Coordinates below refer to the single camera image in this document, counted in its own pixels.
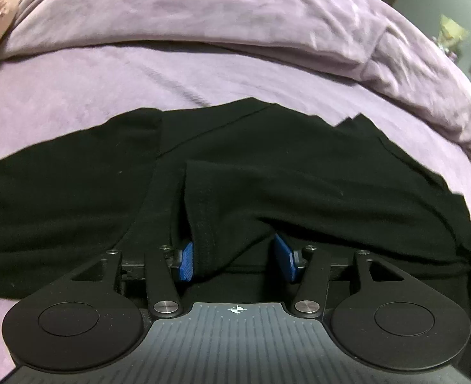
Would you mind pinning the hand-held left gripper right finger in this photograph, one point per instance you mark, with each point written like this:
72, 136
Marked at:
283, 259

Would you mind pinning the purple fleece duvet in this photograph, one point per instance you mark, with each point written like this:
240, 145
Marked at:
203, 12

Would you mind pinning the pale yellow figurine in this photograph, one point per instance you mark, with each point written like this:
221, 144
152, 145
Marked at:
451, 32

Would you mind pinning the black t-shirt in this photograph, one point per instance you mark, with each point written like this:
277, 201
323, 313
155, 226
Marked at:
259, 192

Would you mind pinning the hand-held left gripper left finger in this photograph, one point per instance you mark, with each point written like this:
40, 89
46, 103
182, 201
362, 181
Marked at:
187, 263

